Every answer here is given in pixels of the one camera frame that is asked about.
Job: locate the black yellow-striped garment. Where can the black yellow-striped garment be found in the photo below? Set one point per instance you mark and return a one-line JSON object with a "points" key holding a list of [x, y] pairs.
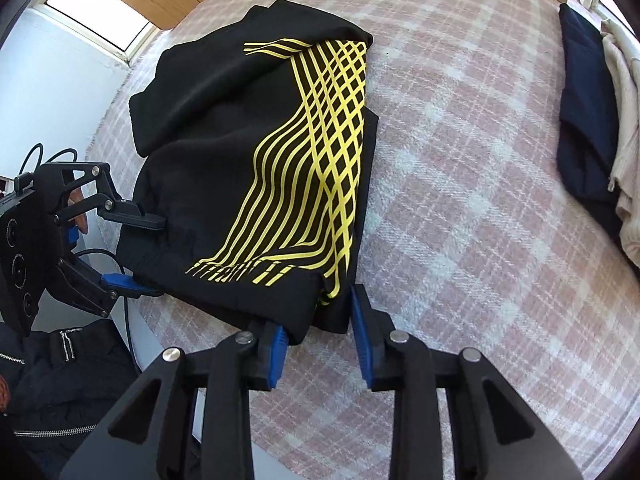
{"points": [[225, 160]]}

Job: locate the pink plaid blanket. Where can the pink plaid blanket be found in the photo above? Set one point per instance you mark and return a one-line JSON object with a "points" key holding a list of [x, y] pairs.
{"points": [[475, 210]]}

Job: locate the cream knitted garment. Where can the cream knitted garment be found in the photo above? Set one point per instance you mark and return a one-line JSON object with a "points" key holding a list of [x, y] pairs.
{"points": [[625, 150]]}

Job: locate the black zippered jacket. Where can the black zippered jacket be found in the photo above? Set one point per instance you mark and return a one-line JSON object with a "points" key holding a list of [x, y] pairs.
{"points": [[60, 390]]}

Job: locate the navy folded garment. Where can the navy folded garment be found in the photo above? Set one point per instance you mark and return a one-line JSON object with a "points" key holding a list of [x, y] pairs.
{"points": [[585, 125]]}

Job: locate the white framed window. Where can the white framed window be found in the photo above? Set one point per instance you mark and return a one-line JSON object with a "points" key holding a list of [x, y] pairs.
{"points": [[95, 5]]}

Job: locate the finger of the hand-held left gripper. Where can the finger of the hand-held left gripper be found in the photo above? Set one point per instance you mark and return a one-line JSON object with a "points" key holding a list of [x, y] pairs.
{"points": [[132, 216], [120, 282]]}

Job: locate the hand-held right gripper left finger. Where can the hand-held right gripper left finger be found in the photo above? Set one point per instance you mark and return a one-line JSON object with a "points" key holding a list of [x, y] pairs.
{"points": [[273, 357]]}

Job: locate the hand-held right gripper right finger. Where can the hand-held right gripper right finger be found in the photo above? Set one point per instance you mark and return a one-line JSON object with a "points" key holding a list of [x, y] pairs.
{"points": [[361, 340]]}

